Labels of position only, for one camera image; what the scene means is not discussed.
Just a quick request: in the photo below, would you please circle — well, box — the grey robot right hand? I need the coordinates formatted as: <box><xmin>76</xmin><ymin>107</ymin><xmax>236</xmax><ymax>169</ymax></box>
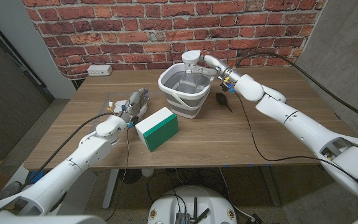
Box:
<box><xmin>185</xmin><ymin>54</ymin><xmax>244</xmax><ymax>83</ymax></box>

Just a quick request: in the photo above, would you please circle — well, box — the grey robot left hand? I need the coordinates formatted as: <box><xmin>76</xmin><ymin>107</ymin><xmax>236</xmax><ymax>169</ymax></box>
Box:
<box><xmin>121</xmin><ymin>88</ymin><xmax>150</xmax><ymax>124</ymax></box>

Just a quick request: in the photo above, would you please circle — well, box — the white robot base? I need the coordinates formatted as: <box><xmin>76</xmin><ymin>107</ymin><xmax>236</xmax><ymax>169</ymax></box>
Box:
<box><xmin>147</xmin><ymin>185</ymin><xmax>238</xmax><ymax>224</ymax></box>

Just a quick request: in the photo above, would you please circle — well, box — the white grey collapsible bucket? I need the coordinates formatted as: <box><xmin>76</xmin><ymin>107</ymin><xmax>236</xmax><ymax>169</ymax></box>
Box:
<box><xmin>157</xmin><ymin>62</ymin><xmax>216</xmax><ymax>119</ymax></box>

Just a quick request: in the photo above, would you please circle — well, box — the white cloth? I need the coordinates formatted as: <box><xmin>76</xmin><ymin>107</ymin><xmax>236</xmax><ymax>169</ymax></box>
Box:
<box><xmin>114</xmin><ymin>99</ymin><xmax>149</xmax><ymax>124</ymax></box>

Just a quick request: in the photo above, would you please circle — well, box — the black rubber bulb blower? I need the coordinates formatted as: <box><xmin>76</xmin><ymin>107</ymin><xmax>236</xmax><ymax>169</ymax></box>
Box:
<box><xmin>215</xmin><ymin>92</ymin><xmax>233</xmax><ymax>113</ymax></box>

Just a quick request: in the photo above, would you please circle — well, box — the green and white box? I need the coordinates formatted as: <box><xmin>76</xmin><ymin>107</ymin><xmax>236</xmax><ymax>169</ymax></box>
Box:
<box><xmin>134</xmin><ymin>106</ymin><xmax>179</xmax><ymax>152</ymax></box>

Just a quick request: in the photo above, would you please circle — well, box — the white power outlet strip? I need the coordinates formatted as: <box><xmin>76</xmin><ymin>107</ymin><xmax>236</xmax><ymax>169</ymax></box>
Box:
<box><xmin>86</xmin><ymin>64</ymin><xmax>113</xmax><ymax>77</ymax></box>

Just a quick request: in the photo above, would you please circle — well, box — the red brick printed backdrop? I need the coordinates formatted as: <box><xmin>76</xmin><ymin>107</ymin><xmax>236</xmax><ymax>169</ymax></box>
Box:
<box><xmin>22</xmin><ymin>0</ymin><xmax>328</xmax><ymax>80</ymax></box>

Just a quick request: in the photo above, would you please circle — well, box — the white table leg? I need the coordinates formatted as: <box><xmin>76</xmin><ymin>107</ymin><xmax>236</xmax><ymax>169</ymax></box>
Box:
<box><xmin>103</xmin><ymin>169</ymin><xmax>119</xmax><ymax>209</ymax></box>

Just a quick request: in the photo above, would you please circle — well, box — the grey table leg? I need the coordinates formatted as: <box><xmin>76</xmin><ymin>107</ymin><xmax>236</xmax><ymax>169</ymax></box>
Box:
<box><xmin>259</xmin><ymin>166</ymin><xmax>282</xmax><ymax>207</ymax></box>

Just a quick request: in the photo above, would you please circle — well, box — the blue floor object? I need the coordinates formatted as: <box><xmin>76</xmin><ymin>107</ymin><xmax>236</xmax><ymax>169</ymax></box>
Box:
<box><xmin>26</xmin><ymin>170</ymin><xmax>48</xmax><ymax>184</ymax></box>

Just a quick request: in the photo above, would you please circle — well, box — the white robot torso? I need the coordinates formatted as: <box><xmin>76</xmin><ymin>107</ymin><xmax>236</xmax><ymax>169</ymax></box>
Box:
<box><xmin>0</xmin><ymin>213</ymin><xmax>358</xmax><ymax>224</ymax></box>

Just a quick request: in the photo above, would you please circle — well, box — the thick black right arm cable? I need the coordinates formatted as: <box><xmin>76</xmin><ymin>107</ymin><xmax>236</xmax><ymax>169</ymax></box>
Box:
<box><xmin>234</xmin><ymin>52</ymin><xmax>358</xmax><ymax>130</ymax></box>

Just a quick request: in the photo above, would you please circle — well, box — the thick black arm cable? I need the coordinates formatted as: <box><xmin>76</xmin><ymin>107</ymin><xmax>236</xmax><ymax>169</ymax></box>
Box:
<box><xmin>234</xmin><ymin>52</ymin><xmax>358</xmax><ymax>130</ymax></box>
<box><xmin>19</xmin><ymin>111</ymin><xmax>114</xmax><ymax>192</ymax></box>

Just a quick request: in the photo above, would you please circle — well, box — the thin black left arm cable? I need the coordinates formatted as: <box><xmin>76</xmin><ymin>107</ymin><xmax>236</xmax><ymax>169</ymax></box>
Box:
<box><xmin>104</xmin><ymin>126</ymin><xmax>130</xmax><ymax>222</ymax></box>

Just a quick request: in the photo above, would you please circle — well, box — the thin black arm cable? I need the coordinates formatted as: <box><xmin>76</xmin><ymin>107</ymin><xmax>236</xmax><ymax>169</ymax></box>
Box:
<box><xmin>104</xmin><ymin>126</ymin><xmax>130</xmax><ymax>222</ymax></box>
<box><xmin>235</xmin><ymin>92</ymin><xmax>358</xmax><ymax>218</ymax></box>

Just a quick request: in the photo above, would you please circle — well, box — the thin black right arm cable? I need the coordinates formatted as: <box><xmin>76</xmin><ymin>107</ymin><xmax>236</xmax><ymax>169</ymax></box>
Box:
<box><xmin>235</xmin><ymin>92</ymin><xmax>358</xmax><ymax>218</ymax></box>

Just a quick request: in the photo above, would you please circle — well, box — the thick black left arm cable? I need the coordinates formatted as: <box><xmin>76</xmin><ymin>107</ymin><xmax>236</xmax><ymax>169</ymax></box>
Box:
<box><xmin>19</xmin><ymin>111</ymin><xmax>114</xmax><ymax>192</ymax></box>

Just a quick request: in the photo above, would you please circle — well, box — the black floor cable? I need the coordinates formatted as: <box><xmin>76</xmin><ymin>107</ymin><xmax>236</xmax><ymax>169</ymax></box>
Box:
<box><xmin>147</xmin><ymin>172</ymin><xmax>186</xmax><ymax>215</ymax></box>

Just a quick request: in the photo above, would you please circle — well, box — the white floor cable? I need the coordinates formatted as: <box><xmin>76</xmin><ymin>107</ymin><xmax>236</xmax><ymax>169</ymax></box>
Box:
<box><xmin>218</xmin><ymin>167</ymin><xmax>256</xmax><ymax>222</ymax></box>

